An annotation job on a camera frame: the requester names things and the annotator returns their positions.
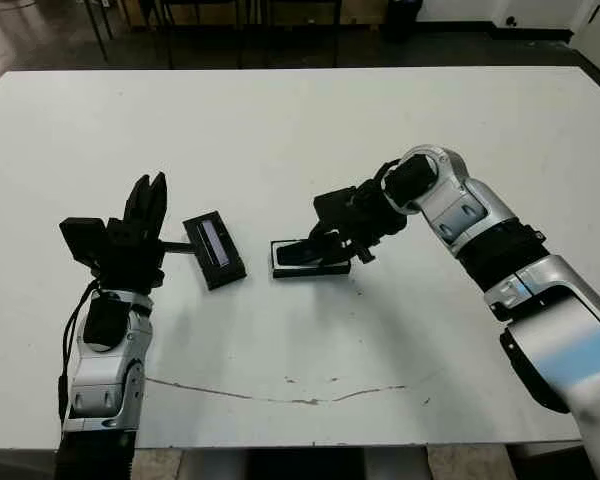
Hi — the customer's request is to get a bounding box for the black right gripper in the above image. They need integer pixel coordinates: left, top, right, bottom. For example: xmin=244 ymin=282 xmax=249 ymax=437
xmin=307 ymin=179 xmax=410 ymax=265

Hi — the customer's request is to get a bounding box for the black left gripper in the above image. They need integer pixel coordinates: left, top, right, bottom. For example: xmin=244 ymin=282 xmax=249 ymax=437
xmin=96 ymin=171 xmax=192 ymax=293

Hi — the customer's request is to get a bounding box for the slim black camera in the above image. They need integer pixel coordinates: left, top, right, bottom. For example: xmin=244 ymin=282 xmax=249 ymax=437
xmin=276 ymin=242 xmax=326 ymax=267

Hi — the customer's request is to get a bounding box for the black box lid with print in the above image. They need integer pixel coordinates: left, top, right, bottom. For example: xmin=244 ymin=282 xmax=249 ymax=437
xmin=182 ymin=210 xmax=248 ymax=292

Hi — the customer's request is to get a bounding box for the black box base white insert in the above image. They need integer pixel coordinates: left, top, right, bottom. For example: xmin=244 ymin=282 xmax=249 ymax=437
xmin=269 ymin=238 xmax=353 ymax=281

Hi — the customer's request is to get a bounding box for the black metal furniture leg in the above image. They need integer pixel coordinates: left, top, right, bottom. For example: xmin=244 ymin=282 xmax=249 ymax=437
xmin=83 ymin=0 xmax=115 ymax=64

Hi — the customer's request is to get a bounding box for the grey robot lower body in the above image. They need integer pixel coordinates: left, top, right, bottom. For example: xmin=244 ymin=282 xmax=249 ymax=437
xmin=177 ymin=447 xmax=429 ymax=480

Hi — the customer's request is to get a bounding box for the white door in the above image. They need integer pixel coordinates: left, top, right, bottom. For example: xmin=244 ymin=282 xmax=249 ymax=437
xmin=574 ymin=0 xmax=600 ymax=50

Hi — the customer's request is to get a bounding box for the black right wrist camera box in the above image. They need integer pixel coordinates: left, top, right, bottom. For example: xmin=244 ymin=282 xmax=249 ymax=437
xmin=313 ymin=186 xmax=360 ymax=225

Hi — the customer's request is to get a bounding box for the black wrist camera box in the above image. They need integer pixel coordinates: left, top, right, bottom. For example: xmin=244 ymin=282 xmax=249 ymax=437
xmin=313 ymin=186 xmax=360 ymax=225
xmin=58 ymin=217 xmax=109 ymax=267

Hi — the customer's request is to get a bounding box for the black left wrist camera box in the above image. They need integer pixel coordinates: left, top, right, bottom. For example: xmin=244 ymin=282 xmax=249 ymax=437
xmin=58 ymin=217 xmax=109 ymax=267

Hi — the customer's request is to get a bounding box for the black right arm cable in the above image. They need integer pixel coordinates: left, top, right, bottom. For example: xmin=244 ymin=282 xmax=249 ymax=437
xmin=373 ymin=158 xmax=404 ymax=194

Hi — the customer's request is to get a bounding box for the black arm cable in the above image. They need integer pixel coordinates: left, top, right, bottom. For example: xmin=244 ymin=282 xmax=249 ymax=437
xmin=373 ymin=158 xmax=404 ymax=194
xmin=58 ymin=278 xmax=104 ymax=421

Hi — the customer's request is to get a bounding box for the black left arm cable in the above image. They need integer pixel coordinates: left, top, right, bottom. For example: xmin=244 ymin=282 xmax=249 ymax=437
xmin=58 ymin=278 xmax=104 ymax=421

